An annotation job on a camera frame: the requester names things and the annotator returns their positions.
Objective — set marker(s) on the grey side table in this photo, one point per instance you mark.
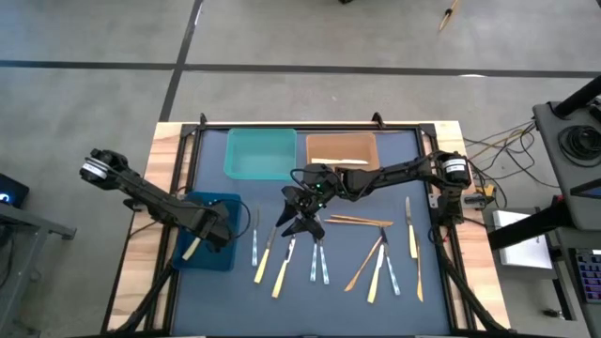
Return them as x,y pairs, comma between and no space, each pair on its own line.
23,220

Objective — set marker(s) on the orange plastic bin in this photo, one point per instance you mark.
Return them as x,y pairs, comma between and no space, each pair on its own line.
343,145

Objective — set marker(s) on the black slanted bar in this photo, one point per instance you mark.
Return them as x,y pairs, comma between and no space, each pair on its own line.
530,225

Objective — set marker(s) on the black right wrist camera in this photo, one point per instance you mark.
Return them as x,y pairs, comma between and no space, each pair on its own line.
293,195

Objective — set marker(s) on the black aluminium table frame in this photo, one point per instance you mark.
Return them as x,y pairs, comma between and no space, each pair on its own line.
303,126

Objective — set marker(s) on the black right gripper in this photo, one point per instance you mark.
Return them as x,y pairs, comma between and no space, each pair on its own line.
321,192

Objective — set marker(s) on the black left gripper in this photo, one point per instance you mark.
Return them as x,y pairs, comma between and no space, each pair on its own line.
206,218

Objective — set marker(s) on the grey equipment cart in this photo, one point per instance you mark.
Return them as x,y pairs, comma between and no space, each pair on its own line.
554,155

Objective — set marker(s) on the silver metal bracket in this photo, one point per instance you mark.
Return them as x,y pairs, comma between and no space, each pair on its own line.
434,199

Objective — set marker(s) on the teal plastic bin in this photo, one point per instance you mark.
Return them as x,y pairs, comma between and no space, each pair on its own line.
260,155

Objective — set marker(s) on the black cart pole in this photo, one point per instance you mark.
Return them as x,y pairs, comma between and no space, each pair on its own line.
580,97

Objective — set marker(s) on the yellow stick tool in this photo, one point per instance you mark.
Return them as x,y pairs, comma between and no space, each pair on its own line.
447,19

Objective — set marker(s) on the white box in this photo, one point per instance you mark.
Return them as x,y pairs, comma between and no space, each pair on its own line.
516,253

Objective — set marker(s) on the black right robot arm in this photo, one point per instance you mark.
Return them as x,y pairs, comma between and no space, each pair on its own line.
399,173

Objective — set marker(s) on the yellow clamp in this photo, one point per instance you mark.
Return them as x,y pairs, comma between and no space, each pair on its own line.
487,192

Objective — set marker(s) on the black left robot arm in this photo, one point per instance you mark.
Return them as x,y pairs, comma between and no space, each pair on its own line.
141,192

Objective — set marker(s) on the dark blue plastic bin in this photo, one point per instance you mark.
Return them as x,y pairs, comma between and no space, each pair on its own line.
225,258

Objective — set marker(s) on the keypad with blue keys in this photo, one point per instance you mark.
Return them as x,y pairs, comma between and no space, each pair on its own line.
590,277

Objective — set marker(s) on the black frame clamp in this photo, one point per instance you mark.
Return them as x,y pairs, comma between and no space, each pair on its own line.
203,118
377,118

